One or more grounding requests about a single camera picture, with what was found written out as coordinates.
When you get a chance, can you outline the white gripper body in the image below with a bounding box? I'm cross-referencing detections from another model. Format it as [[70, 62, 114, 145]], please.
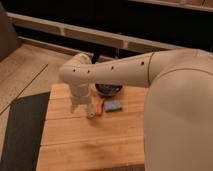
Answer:
[[69, 83, 91, 105]]

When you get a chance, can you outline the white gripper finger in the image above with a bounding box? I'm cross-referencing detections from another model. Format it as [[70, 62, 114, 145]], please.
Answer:
[[70, 105, 75, 113], [86, 103, 96, 118]]

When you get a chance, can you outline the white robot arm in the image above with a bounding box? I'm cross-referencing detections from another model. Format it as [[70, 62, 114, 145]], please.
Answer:
[[59, 48, 213, 171]]

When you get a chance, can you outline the orange bottle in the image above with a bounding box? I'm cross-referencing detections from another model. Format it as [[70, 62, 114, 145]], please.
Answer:
[[96, 98, 105, 116]]

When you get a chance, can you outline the blue sponge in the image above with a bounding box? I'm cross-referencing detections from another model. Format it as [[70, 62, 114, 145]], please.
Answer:
[[104, 100, 122, 112]]

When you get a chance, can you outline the dark bowl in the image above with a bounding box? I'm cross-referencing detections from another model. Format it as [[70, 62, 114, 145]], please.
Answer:
[[95, 84, 123, 97]]

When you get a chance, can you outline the black floor mat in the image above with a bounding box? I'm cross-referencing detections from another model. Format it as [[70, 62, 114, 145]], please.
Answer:
[[0, 92, 50, 171]]

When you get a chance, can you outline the grey couch corner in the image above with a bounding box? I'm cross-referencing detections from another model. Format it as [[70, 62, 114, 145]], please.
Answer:
[[0, 2, 21, 62]]

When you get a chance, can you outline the white shelf frame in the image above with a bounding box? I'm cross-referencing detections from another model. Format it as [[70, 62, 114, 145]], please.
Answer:
[[7, 12, 182, 53]]

